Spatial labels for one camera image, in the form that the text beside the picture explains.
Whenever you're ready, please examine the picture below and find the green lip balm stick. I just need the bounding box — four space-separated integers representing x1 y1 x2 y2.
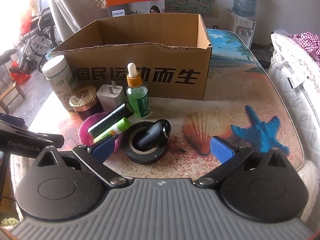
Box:
93 118 132 143

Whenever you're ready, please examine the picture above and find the black key fob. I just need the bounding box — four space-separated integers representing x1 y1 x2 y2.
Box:
135 119 171 151

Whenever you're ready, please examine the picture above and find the pink checkered cloth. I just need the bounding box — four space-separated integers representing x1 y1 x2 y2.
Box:
292 31 320 65

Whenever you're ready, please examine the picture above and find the white supplement bottle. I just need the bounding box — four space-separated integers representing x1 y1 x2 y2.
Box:
42 55 77 111

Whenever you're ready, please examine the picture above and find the magenta round dish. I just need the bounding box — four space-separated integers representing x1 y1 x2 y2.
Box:
78 112 124 154

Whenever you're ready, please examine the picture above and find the black tape roll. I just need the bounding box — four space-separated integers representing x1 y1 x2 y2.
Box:
121 121 168 165

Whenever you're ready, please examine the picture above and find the wheelchair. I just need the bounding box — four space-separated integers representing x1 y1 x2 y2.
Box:
18 8 62 73

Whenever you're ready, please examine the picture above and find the brown cardboard box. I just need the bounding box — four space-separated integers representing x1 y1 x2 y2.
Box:
52 13 213 100

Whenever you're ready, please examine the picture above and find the white water dispenser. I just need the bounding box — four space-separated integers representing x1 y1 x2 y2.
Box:
227 9 257 48

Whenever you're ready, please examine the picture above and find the wooden stool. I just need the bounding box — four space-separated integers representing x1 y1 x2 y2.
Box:
0 81 25 114

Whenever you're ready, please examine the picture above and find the white quilted cushion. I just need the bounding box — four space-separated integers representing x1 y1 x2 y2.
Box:
267 29 319 168

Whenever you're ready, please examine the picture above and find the white power adapter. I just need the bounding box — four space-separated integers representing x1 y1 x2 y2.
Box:
97 81 125 113

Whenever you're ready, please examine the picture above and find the green dropper bottle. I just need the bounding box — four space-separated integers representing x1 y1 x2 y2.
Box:
126 62 150 118

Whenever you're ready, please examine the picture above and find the black rectangular tube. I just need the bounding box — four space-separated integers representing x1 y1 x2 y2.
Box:
88 102 134 137

